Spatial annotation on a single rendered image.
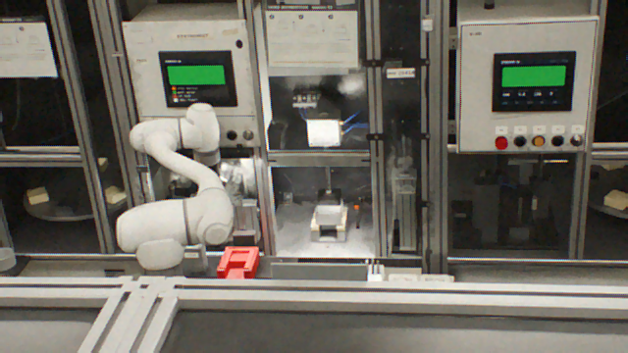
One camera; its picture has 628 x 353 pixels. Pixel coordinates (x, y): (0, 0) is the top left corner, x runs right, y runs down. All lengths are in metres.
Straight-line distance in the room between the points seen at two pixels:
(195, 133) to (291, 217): 0.76
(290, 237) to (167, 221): 1.04
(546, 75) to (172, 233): 1.28
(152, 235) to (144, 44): 0.82
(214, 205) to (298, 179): 1.18
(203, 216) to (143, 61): 0.79
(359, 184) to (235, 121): 0.76
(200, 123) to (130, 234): 0.61
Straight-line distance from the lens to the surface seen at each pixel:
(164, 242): 2.43
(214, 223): 2.39
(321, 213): 3.28
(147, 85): 3.05
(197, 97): 2.99
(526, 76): 2.87
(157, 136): 2.88
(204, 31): 2.92
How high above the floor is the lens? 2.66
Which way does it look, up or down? 27 degrees down
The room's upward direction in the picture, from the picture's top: 4 degrees counter-clockwise
